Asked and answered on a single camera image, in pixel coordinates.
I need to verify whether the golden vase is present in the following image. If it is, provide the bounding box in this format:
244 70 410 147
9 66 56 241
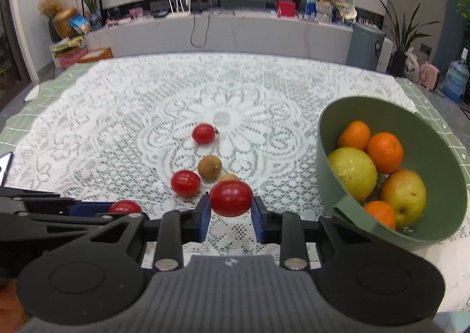
38 0 80 39

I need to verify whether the green plastic bowl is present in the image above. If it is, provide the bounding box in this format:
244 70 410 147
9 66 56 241
316 96 470 253

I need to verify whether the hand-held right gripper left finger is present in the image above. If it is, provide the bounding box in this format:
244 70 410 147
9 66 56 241
86 194 212 270

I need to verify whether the smartphone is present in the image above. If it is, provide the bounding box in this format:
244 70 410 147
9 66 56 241
0 152 15 187

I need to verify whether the orange cardboard box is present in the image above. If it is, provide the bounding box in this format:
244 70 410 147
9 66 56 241
77 47 113 63

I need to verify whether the blue snack bag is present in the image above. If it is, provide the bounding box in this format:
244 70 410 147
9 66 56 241
69 15 92 35

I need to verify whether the plant in black pot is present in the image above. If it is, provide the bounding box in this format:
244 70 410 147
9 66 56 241
378 0 440 77

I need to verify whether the red yellow apple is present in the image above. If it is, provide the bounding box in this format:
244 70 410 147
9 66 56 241
379 169 427 228

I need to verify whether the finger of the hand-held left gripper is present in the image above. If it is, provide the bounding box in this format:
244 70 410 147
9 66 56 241
0 214 127 243
0 188 113 217

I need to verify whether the pink box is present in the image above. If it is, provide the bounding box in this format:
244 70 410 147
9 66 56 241
55 50 88 70

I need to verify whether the red cherry tomato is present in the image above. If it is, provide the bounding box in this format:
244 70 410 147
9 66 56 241
108 200 143 215
209 180 254 218
170 170 202 198
192 123 221 146

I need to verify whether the plant in glass vase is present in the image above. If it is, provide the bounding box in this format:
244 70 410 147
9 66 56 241
73 0 111 31

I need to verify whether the blue water bottle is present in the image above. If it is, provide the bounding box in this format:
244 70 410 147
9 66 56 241
441 48 470 102

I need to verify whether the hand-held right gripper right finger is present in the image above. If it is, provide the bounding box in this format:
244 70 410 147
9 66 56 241
251 195 372 270

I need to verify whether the white lace tablecloth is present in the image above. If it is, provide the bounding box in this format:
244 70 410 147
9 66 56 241
7 52 419 268

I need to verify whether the white low cabinet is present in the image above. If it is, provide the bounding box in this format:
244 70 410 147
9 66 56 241
84 0 392 74

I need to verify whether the green pear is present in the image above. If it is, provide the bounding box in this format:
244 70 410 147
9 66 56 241
328 147 379 204

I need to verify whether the black cable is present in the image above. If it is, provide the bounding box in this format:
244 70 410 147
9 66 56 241
189 11 211 48

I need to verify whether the grey blue trash can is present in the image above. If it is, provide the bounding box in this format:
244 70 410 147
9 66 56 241
346 22 387 70

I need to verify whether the white router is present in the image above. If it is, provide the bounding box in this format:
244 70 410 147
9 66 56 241
167 0 192 16

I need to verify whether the white plastic bag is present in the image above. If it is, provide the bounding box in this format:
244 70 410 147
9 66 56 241
404 52 420 83

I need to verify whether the red box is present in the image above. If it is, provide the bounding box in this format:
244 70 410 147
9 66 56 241
277 0 296 18

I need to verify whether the orange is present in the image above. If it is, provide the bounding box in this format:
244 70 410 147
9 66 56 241
363 200 397 231
366 132 405 175
337 120 372 152

